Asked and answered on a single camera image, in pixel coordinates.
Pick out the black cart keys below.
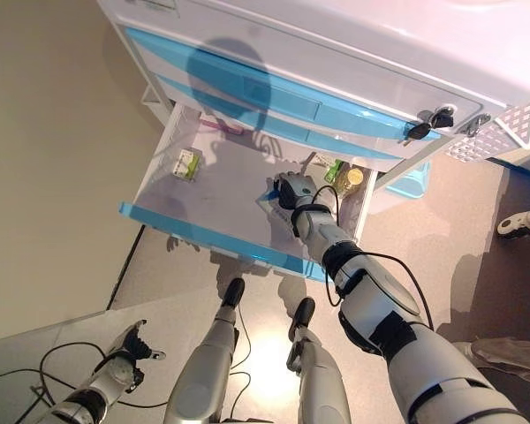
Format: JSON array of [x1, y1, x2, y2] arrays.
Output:
[[397, 110, 457, 147]]

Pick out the thin black leg cable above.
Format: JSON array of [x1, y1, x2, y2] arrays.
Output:
[[228, 308, 254, 424]]

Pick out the light blue waste bin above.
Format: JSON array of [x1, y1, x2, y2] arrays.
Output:
[[386, 161, 431, 200]]

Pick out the silver robot leg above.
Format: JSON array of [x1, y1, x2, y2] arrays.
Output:
[[286, 297, 352, 424], [163, 277, 246, 424]]

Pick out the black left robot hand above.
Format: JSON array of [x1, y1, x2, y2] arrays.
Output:
[[103, 320, 167, 368]]

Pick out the black floor cable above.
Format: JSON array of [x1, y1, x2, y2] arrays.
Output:
[[0, 342, 117, 408]]

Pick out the white blue medical cart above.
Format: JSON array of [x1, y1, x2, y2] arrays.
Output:
[[95, 0, 530, 284]]

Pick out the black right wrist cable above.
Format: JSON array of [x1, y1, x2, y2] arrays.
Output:
[[313, 185, 435, 330]]

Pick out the white shoe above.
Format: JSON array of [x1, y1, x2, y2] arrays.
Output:
[[452, 339, 483, 368]]

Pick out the grey person trousers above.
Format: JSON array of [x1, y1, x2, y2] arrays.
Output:
[[470, 337, 530, 386]]

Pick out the silver left robot leg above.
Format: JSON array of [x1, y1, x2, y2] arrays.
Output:
[[163, 277, 246, 424]]

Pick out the silver right robot leg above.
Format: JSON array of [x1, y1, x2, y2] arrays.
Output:
[[286, 297, 352, 424]]

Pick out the white perforated side basket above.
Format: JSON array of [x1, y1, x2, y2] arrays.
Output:
[[441, 103, 530, 163]]

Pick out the white drawer with blue handle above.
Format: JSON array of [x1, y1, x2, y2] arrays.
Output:
[[117, 102, 379, 284]]

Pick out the green white medicine box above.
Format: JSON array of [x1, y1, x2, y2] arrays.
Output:
[[172, 148, 202, 182]]

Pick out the small green medicine box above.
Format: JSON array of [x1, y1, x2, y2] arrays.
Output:
[[322, 161, 344, 184]]

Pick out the metal cart latch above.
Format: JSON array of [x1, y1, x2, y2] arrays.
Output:
[[458, 113, 492, 136]]

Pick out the medicine bottle with yellow cap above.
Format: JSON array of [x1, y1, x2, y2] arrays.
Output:
[[335, 167, 366, 198]]

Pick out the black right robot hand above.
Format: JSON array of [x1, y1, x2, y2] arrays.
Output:
[[273, 172, 316, 211]]

